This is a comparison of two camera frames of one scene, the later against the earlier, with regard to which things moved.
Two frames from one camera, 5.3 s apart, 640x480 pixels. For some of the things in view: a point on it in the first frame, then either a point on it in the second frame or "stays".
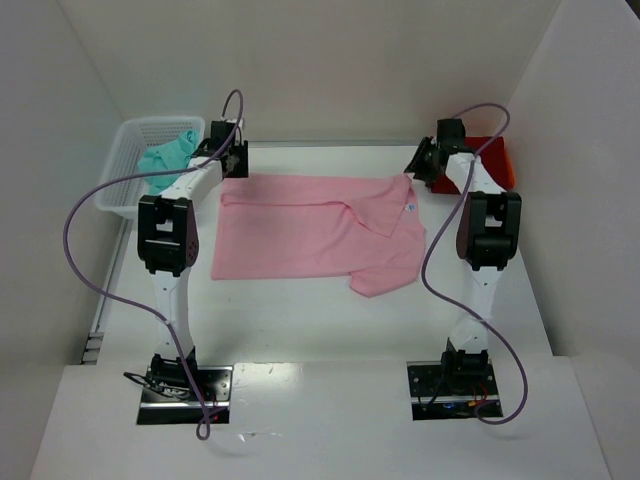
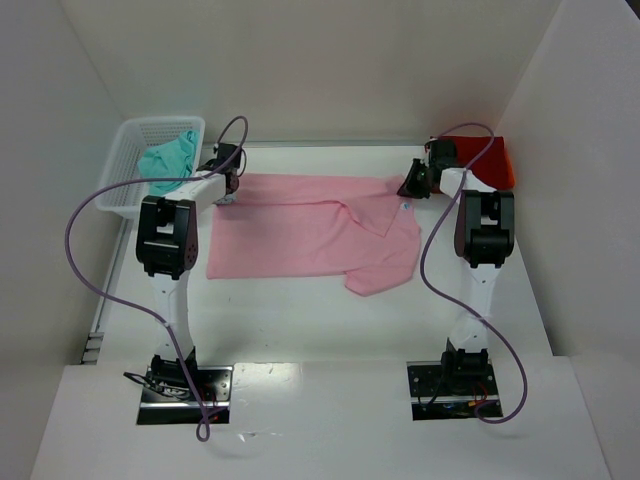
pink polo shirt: [364, 227] stays
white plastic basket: [123, 155] stays
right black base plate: [451, 390] stays
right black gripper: [422, 161] → [417, 178]
